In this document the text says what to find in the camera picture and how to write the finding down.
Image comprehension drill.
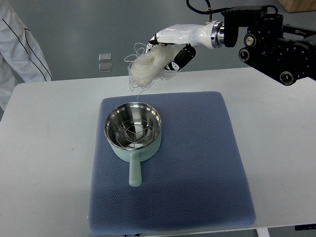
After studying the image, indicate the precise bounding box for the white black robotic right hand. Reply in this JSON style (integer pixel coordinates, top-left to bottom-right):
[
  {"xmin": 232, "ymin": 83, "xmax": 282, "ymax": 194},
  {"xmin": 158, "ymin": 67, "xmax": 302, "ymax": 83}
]
[{"xmin": 146, "ymin": 21, "xmax": 224, "ymax": 71}]

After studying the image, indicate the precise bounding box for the white vermicelli noodle nest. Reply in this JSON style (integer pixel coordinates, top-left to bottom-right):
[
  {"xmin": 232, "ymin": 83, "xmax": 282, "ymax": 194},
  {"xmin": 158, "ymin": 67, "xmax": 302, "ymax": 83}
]
[{"xmin": 124, "ymin": 42, "xmax": 181, "ymax": 94}]

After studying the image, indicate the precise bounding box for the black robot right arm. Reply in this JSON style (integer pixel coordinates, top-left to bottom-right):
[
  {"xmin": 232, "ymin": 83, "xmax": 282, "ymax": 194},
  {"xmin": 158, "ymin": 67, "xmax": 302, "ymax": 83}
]
[{"xmin": 186, "ymin": 2, "xmax": 316, "ymax": 86}]

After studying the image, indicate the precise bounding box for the mint green steel pot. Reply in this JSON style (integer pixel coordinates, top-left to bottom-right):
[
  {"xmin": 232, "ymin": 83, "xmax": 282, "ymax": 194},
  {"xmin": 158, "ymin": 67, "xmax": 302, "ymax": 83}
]
[{"xmin": 104, "ymin": 102, "xmax": 162, "ymax": 187}]

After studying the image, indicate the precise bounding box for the upper clear floor tile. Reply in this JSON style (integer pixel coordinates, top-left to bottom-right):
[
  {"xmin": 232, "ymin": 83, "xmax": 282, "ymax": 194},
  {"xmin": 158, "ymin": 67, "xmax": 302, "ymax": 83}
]
[{"xmin": 99, "ymin": 53, "xmax": 112, "ymax": 62}]

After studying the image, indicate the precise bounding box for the cardboard box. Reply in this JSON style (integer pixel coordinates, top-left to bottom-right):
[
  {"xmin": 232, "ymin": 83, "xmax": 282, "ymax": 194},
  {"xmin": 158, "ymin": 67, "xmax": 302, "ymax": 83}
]
[{"xmin": 278, "ymin": 0, "xmax": 316, "ymax": 13}]

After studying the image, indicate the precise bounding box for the blue textured table mat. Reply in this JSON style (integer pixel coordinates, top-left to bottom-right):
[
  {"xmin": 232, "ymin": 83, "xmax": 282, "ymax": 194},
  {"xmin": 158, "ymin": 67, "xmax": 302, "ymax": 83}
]
[{"xmin": 88, "ymin": 91, "xmax": 256, "ymax": 235}]

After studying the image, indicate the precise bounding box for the person in white coat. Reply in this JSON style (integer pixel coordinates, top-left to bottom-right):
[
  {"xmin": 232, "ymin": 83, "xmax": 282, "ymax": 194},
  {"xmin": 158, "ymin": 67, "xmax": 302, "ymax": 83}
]
[{"xmin": 0, "ymin": 0, "xmax": 53, "ymax": 110}]

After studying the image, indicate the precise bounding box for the round wire steaming rack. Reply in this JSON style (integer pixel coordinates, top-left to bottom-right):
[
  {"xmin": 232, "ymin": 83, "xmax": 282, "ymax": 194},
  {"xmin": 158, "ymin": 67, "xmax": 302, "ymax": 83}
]
[{"xmin": 115, "ymin": 119, "xmax": 158, "ymax": 150}]

